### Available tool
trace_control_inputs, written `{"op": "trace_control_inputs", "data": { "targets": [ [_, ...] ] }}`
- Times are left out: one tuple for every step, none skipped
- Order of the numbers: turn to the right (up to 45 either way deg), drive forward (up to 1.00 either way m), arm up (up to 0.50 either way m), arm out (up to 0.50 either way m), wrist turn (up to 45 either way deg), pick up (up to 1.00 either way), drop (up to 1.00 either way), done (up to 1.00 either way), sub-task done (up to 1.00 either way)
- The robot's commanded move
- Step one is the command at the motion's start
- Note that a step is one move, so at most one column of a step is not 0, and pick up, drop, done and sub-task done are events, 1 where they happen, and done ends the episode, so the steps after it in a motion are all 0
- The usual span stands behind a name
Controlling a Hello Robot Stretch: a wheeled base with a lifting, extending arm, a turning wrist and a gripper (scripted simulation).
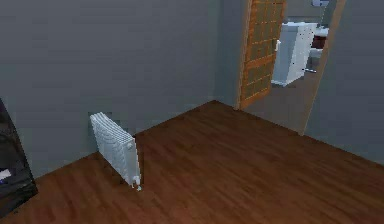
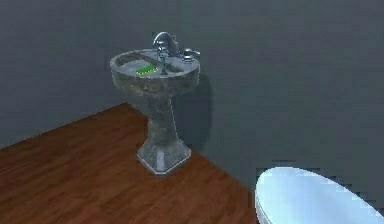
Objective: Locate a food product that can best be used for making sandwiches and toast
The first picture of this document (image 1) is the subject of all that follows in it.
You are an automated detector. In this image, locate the orange wooden room door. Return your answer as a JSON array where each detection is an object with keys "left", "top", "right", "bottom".
[{"left": 238, "top": 0, "right": 287, "bottom": 110}]

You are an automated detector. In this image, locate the black cabinet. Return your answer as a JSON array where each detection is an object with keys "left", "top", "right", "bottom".
[{"left": 0, "top": 98, "right": 39, "bottom": 219}]

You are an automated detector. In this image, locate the white radiator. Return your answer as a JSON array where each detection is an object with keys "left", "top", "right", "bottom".
[{"left": 89, "top": 111, "right": 143, "bottom": 192}]

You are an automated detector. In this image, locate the white chest of drawers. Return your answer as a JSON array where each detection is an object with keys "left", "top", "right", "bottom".
[{"left": 270, "top": 21, "right": 319, "bottom": 88}]

